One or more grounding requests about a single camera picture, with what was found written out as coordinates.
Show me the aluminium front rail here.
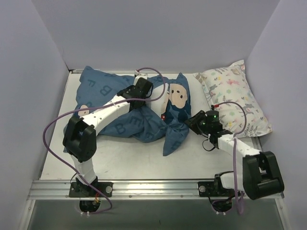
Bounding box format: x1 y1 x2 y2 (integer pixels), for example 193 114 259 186
26 179 285 202

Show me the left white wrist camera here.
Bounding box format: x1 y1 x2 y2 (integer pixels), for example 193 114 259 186
134 70 147 85

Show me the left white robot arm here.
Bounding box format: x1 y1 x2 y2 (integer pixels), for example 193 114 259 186
63 77 153 197

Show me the white floral deer pillow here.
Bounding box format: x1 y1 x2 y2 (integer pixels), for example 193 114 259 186
193 60 272 138

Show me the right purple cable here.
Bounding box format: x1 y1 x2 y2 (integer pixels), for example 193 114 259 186
211 102 248 214

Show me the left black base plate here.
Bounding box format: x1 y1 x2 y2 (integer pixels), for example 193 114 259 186
68 182 113 198

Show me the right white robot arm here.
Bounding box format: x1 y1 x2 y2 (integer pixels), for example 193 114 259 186
185 110 284 200

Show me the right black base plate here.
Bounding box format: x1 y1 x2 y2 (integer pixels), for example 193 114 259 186
198 181 232 197

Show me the blue letter print pillowcase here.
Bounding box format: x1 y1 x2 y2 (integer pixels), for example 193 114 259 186
73 66 191 156

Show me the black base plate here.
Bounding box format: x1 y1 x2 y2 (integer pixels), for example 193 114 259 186
198 181 232 197
68 182 113 198

